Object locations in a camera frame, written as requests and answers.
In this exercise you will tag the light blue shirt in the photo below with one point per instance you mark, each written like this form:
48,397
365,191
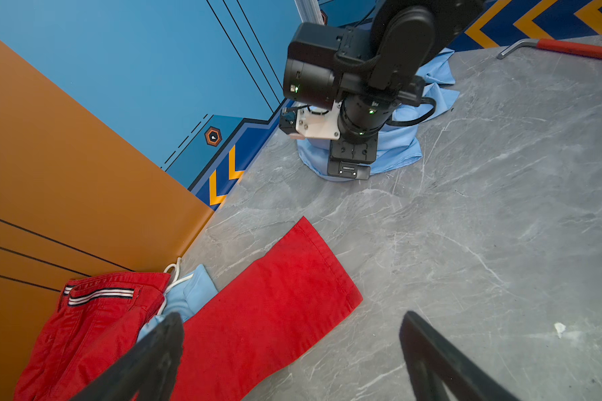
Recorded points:
398,146

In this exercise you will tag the light blue garment under trousers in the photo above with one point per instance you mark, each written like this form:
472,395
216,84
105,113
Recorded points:
186,299

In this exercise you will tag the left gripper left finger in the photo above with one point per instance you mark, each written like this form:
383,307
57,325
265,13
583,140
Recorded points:
147,372

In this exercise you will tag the red handled hex key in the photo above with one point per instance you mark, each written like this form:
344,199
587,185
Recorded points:
576,49

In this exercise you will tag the white drawstring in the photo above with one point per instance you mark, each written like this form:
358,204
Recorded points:
177,279

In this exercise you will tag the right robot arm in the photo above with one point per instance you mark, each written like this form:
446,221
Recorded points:
359,95

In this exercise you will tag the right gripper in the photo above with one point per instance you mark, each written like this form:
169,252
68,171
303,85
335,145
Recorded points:
351,161

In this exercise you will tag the red trousers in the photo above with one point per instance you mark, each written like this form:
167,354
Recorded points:
266,318

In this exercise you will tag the right aluminium corner post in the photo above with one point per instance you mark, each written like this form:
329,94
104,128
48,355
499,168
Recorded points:
309,11

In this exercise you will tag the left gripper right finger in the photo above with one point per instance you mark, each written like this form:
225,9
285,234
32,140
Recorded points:
437,368

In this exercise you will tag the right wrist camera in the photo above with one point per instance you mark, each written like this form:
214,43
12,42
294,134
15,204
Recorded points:
302,123

